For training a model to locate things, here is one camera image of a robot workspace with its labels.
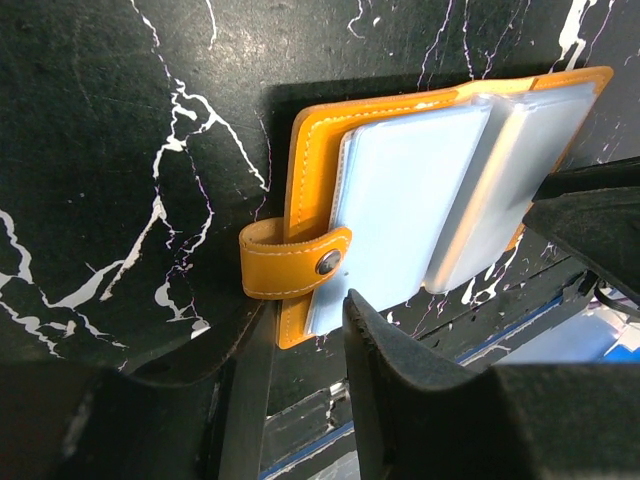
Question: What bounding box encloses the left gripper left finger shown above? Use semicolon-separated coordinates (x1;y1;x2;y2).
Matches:
1;301;277;479

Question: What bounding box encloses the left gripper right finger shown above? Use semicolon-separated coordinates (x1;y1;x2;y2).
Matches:
343;290;639;479

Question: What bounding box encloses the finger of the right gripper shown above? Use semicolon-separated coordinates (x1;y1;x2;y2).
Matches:
524;157;639;303

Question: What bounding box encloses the orange leather card holder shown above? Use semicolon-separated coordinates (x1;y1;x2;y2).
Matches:
239;66;613;349

